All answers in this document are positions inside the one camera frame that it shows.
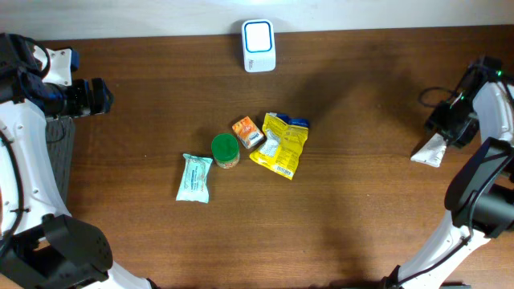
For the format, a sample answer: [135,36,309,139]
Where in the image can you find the teal wipes packet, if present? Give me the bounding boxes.
[176,153,213,204]

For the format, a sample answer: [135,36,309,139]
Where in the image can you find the dark grey plastic basket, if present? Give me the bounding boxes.
[46,116,75,203]

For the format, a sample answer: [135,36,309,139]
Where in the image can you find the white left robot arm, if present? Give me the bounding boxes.
[1,33,153,289]

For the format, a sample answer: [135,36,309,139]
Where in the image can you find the orange small carton box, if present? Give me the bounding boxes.
[232,116,264,149]

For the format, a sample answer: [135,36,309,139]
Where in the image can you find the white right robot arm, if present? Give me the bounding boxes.
[379,56,513,288]

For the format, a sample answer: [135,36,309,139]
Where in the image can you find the white barcode scanner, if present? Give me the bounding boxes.
[241,19,276,73]

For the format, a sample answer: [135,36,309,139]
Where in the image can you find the yellow snack bag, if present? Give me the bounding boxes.
[250,112,310,180]

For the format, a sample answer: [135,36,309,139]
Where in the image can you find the green lid jar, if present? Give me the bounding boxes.
[211,133,240,169]

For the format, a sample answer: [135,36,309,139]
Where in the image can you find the white tube with cork cap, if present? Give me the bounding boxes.
[410,133,447,168]

